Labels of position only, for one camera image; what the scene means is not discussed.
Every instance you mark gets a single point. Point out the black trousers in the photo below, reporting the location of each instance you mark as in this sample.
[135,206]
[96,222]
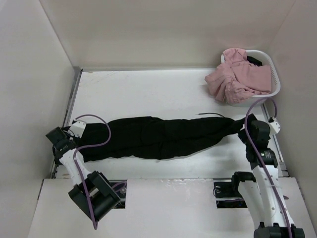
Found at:
[155,138]

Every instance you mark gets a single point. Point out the white laundry basket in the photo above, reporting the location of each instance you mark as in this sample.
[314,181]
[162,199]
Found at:
[275,84]

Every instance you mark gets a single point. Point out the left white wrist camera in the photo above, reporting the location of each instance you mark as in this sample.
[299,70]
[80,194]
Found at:
[78,126]

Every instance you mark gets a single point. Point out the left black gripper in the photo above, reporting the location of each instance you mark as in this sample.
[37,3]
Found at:
[78,139]

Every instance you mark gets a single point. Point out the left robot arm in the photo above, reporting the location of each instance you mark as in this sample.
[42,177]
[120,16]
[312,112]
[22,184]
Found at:
[91,191]

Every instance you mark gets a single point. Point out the left aluminium table rail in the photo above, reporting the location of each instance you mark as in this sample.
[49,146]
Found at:
[75,84]

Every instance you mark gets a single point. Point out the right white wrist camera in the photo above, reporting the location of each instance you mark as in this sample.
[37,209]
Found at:
[274,126]

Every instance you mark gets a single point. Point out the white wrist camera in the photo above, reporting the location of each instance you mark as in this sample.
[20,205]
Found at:
[78,126]
[274,126]

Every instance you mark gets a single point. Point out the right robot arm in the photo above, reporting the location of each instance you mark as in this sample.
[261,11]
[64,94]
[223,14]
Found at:
[260,188]

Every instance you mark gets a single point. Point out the pink trousers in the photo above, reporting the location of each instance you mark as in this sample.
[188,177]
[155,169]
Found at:
[237,79]

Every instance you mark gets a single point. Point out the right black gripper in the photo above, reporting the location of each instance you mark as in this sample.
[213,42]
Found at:
[249,117]

